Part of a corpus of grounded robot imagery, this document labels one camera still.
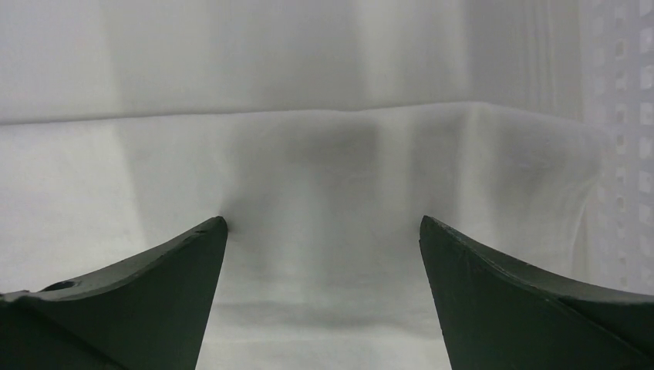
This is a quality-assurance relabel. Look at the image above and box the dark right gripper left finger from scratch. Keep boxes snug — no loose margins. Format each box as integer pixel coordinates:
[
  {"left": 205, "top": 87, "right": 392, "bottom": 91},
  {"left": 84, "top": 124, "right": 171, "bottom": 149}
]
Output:
[{"left": 1, "top": 217, "right": 228, "bottom": 369}]

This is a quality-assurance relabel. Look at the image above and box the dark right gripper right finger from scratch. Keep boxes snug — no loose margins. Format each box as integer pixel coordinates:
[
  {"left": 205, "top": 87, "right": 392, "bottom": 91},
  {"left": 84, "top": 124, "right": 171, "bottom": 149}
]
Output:
[{"left": 420, "top": 216, "right": 653, "bottom": 369}]

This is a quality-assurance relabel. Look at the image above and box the white t shirt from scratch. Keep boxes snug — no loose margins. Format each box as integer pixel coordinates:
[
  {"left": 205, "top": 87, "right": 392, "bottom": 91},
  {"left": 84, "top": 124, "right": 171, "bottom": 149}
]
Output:
[{"left": 1, "top": 103, "right": 608, "bottom": 369}]

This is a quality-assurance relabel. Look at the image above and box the white perforated plastic basket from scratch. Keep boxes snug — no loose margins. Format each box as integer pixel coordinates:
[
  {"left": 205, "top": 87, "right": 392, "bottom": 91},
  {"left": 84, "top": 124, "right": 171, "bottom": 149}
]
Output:
[{"left": 580, "top": 0, "right": 653, "bottom": 294}]

